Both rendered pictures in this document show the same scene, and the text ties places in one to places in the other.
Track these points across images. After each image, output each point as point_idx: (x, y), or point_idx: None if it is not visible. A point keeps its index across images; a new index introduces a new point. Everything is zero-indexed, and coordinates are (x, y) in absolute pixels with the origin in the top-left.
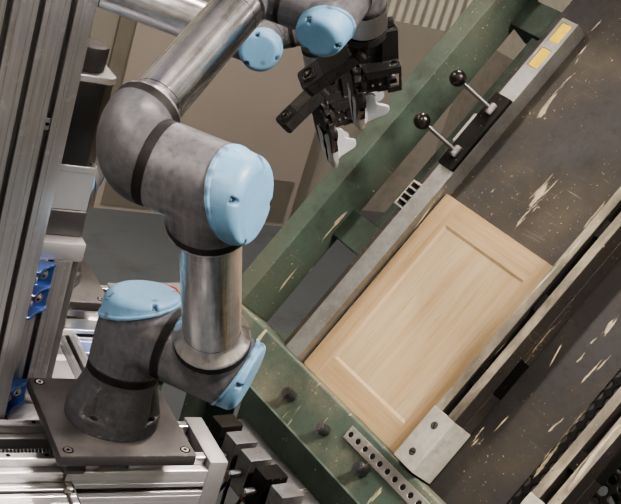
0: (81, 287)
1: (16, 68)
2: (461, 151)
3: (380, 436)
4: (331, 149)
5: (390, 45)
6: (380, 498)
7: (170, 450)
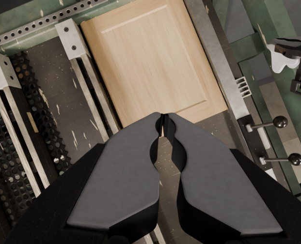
0: None
1: None
2: (246, 130)
3: (101, 16)
4: (278, 44)
5: None
6: (57, 2)
7: None
